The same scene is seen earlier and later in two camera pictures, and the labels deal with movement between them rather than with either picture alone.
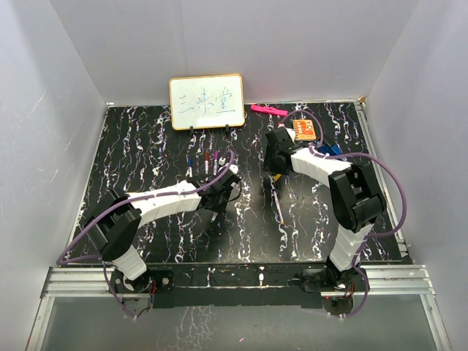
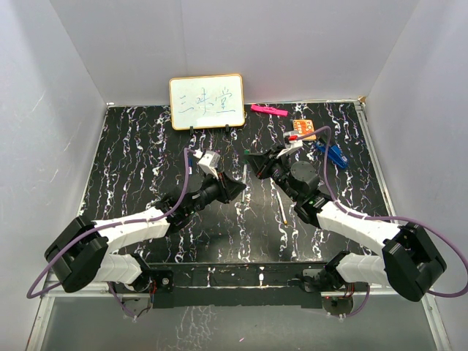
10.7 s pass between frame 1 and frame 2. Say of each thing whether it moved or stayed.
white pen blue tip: stayed
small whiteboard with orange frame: stayed
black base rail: stayed
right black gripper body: moved
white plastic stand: moved
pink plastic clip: stayed
